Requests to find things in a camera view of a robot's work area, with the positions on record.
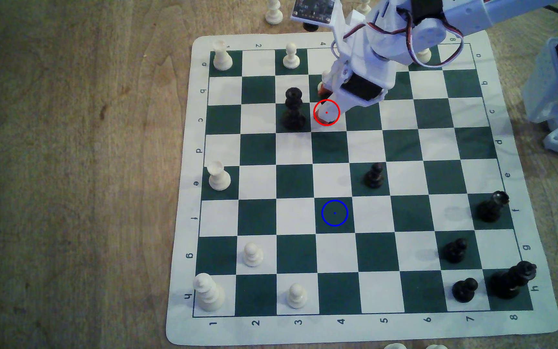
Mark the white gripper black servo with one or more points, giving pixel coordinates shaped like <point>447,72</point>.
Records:
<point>361,88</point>

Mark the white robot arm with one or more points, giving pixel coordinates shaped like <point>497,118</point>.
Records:
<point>477,12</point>

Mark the white chess pawn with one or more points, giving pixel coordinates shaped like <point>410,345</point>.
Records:
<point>395,346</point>
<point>291,59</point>
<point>297,296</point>
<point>326,76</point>
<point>253,256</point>

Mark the black chess queen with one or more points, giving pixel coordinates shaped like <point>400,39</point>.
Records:
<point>293,114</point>

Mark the black chess pawn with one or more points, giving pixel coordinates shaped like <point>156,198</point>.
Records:
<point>454,252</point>
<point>374,177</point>
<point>464,291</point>

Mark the green and white chess mat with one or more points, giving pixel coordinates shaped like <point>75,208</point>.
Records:
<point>405,145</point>

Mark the white chess piece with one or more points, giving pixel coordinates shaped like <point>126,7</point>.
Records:
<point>436,347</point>
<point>365,5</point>
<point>273,14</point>

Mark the white chess king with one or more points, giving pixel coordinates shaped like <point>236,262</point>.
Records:
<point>424,57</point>

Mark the white chess rook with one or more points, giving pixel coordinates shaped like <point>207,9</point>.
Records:
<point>219,178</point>
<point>222,57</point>

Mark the black chess bishop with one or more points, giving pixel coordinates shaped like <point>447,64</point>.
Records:
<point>489,208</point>

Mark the white chess bishop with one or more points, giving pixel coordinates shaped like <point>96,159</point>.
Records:
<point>208,293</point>

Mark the black chess king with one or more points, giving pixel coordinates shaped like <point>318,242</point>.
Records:
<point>509,282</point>

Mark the gripper camera board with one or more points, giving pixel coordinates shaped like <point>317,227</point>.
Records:
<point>314,9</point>

